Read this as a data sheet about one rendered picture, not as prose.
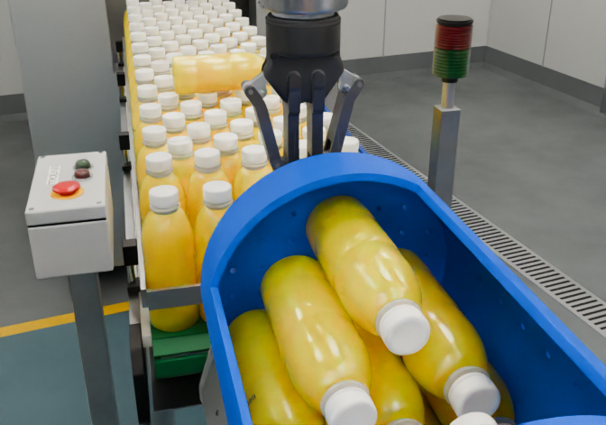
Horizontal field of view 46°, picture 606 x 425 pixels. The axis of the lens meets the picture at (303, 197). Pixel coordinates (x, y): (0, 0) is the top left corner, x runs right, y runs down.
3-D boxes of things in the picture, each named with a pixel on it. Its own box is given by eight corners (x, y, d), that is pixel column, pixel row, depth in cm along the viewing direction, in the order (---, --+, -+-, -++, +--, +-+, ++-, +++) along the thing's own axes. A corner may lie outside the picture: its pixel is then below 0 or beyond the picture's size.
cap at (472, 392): (487, 363, 59) (497, 377, 57) (492, 398, 60) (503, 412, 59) (443, 380, 58) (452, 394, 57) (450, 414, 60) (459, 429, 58)
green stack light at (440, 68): (440, 79, 124) (443, 51, 122) (426, 70, 130) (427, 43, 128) (474, 78, 126) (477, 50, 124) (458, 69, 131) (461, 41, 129)
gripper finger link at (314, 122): (302, 64, 75) (316, 62, 76) (305, 162, 80) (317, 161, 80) (311, 73, 72) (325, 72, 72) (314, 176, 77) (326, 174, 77)
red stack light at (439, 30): (443, 51, 122) (445, 28, 121) (427, 42, 128) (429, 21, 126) (477, 49, 124) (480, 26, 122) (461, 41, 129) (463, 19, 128)
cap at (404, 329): (368, 326, 59) (375, 338, 57) (402, 293, 58) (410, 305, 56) (397, 350, 60) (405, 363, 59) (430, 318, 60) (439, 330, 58)
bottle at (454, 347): (417, 237, 74) (503, 343, 58) (427, 291, 77) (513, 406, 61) (353, 260, 74) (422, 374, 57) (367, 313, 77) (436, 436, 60)
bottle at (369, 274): (290, 228, 74) (342, 330, 58) (339, 180, 73) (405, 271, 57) (335, 266, 77) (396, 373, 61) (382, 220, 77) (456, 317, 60)
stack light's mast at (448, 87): (437, 113, 127) (445, 22, 120) (424, 103, 132) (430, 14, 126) (471, 110, 128) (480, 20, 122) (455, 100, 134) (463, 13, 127)
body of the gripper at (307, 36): (334, 3, 75) (332, 88, 79) (253, 5, 74) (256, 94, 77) (355, 15, 69) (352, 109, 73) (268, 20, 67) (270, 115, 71)
